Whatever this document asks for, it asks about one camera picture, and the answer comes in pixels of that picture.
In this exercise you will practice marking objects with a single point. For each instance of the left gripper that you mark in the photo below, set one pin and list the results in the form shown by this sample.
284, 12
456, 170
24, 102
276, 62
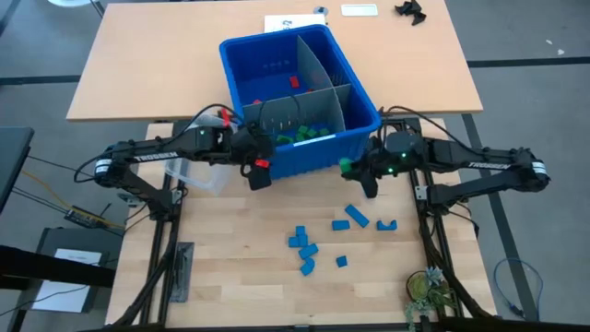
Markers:
253, 145

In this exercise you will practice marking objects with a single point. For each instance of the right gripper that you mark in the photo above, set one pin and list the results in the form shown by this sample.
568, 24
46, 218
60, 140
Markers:
398, 152

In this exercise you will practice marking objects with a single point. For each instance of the large blue plastic bin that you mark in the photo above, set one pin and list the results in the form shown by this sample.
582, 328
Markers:
322, 157

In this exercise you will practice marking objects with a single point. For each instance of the clear plastic block container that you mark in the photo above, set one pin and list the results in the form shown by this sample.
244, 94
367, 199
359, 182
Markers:
207, 182

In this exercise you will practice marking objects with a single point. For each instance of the grey divider with short slots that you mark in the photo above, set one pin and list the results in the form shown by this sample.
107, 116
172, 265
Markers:
318, 108

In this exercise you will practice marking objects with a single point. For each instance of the grey divider with long slots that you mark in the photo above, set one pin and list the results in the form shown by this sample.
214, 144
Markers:
313, 64

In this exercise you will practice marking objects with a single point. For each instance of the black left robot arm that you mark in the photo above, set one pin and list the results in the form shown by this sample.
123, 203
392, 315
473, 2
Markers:
152, 157

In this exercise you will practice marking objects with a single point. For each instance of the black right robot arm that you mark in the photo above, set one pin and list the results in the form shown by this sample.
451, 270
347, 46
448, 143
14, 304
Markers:
488, 163

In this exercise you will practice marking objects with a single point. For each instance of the green arch block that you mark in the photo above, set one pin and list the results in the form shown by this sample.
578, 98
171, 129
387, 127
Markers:
285, 139

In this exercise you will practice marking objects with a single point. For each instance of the red tape marker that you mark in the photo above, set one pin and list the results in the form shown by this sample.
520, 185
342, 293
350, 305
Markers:
224, 115

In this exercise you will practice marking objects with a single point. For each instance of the green cube block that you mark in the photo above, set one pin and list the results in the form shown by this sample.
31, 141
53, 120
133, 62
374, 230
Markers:
303, 130

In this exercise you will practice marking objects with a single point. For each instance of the black table clamp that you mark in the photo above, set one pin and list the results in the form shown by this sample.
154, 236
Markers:
380, 110

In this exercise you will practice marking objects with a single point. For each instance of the blue cube block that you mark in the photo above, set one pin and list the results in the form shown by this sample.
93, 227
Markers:
341, 261

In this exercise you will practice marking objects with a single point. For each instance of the potted succulent plant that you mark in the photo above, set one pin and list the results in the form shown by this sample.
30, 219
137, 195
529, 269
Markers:
421, 288

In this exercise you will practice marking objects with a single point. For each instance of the white cardboard box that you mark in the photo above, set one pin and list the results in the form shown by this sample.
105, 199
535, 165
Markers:
281, 20

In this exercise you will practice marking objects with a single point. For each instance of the beige laminate desk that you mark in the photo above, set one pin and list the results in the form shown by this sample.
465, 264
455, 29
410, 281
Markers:
138, 55

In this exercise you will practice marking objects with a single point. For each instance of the white flat rectangular pad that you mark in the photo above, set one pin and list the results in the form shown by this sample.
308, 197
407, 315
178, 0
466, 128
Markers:
359, 10

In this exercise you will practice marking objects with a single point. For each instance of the round desk grommet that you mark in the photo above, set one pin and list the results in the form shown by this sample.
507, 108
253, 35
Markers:
320, 9

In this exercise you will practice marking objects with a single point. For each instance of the small electronics board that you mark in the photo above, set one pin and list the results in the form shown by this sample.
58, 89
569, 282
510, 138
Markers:
80, 216

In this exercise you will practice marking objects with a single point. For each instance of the white paper sheet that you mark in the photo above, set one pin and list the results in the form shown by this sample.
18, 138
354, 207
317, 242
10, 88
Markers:
69, 256

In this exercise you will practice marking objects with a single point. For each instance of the black floor box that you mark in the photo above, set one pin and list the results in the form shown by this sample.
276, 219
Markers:
48, 237

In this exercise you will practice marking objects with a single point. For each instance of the black metal bar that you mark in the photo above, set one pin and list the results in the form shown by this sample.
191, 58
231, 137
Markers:
55, 267

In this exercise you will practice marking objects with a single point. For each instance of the black side table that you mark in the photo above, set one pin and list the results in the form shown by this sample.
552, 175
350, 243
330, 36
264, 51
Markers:
14, 157

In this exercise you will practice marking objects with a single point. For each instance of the white round object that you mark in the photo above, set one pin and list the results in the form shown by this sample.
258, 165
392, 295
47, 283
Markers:
69, 2

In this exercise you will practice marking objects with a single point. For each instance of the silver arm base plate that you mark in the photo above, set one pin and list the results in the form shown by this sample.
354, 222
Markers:
420, 193

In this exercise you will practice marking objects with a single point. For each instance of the black aluminium rig frame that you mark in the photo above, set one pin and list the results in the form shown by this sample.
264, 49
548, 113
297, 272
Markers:
435, 253

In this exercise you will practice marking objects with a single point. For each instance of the black plastic bracket part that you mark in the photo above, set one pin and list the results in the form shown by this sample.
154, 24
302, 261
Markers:
412, 11

